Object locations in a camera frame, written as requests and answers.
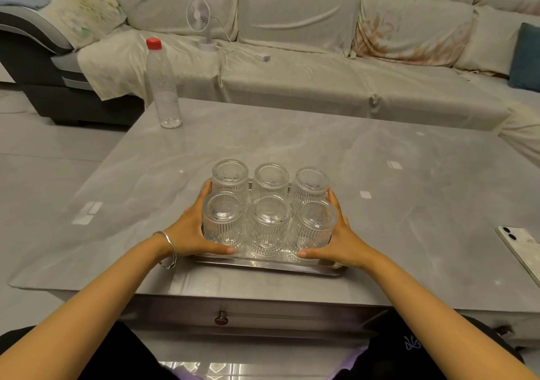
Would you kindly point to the grey covered sofa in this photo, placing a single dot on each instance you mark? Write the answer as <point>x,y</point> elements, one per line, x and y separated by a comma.
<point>303,54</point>

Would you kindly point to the white smartphone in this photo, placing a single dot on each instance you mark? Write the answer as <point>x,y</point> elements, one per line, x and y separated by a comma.
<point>521,249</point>

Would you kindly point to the person's black trousers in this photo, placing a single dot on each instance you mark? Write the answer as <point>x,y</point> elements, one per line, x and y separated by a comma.
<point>126,358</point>

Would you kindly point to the person's left hand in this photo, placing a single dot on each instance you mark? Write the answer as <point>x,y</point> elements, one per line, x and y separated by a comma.
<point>187,234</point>

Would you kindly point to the round metal drawer knob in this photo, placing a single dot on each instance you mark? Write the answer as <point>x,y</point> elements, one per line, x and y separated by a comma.
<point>221,317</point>

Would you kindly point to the grey table drawer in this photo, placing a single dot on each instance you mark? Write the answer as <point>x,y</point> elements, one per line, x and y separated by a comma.
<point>261,314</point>

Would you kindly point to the clear plastic bottle red cap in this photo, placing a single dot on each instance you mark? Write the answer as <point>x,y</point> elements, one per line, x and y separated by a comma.
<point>164,88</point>

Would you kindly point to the person's right forearm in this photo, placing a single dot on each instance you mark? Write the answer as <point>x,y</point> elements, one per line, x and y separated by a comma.
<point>434,312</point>

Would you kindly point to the person's right hand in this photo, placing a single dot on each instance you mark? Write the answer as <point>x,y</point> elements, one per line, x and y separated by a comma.
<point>344,246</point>

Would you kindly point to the group of ribbed glass cups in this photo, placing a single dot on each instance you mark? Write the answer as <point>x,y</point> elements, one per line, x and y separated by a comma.
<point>270,211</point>

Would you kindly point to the person's left thumb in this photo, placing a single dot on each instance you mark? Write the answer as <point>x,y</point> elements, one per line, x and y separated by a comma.
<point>215,249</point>

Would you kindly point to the person's left forearm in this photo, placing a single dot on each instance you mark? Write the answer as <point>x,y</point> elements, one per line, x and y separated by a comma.
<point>93,303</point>

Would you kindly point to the teal cushion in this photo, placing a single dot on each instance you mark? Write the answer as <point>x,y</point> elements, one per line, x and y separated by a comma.
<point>527,56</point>

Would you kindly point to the person's right thumb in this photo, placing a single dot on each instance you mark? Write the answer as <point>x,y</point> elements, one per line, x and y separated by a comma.
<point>314,253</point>

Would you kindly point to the pale floral blanket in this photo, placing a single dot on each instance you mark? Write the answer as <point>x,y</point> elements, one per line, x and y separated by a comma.
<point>84,16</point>

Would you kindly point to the floral back cushion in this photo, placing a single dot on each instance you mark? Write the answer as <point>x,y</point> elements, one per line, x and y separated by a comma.
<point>411,29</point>

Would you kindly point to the white power adapter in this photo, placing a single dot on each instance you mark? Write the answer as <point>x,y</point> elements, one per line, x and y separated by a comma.
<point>264,57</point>

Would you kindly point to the stainless steel tray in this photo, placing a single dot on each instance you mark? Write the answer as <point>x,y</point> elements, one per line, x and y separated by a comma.
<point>270,264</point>

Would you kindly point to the black and grey sofa armrest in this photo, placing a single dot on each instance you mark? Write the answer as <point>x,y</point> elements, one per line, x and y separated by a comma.
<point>38,75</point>

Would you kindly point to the person's right middle finger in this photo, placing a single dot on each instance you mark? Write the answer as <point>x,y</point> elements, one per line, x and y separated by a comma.
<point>346,222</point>

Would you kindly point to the small white desk fan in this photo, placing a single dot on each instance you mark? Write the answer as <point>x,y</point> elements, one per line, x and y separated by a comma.
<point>198,14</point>

